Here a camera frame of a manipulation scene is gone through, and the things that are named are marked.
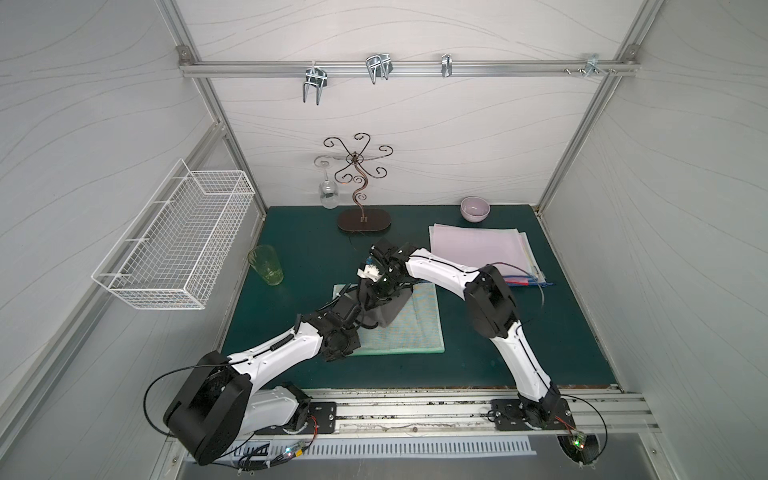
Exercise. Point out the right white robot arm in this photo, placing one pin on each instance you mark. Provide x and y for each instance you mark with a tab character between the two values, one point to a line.
491	308

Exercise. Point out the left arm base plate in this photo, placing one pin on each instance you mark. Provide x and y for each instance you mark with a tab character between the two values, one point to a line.
309	417

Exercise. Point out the metal ring clamp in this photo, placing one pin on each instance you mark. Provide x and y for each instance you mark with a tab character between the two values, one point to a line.
446	65

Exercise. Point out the metal hook clamp left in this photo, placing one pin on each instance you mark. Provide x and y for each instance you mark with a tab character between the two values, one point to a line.
316	80

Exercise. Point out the grey microfibre cloth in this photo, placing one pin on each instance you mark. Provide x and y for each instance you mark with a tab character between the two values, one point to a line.
383	315

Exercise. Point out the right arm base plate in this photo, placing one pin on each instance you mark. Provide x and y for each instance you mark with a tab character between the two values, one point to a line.
508	414

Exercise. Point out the metal hook clamp middle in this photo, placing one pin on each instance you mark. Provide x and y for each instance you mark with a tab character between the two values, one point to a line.
379	66

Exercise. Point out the aluminium top rail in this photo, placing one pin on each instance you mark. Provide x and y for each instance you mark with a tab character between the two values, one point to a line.
401	69

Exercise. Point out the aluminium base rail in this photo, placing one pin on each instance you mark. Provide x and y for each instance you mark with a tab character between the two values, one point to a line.
433	412

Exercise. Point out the pink mesh document bag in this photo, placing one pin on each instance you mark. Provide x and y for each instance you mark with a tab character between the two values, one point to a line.
524	256

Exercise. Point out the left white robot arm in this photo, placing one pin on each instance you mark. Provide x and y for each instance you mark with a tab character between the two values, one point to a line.
222	396

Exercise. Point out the white wire basket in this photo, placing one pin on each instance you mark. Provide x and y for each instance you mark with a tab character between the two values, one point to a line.
171	254

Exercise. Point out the metal hook clamp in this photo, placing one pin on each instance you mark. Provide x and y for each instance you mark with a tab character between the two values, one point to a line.
316	80
379	66

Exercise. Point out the metal bracket right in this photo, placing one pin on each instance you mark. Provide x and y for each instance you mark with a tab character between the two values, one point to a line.
592	68

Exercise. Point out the purple bowl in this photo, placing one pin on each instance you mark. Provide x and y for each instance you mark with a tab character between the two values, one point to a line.
474	209

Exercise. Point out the green drinking glass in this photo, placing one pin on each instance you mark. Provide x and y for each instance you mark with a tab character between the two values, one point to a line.
263	259

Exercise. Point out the green mesh document bag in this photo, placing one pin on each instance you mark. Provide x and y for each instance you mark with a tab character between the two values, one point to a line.
416	329

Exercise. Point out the bronze scroll stand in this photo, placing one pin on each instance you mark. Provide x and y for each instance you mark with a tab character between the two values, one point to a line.
361	219

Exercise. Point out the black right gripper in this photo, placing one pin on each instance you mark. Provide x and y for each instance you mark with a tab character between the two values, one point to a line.
385	282

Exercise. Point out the clear blue-zip document bag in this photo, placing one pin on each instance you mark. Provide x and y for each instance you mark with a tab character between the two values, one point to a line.
474	247

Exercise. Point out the hanging wine glass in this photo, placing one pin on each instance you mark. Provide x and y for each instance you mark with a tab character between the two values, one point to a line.
328	188

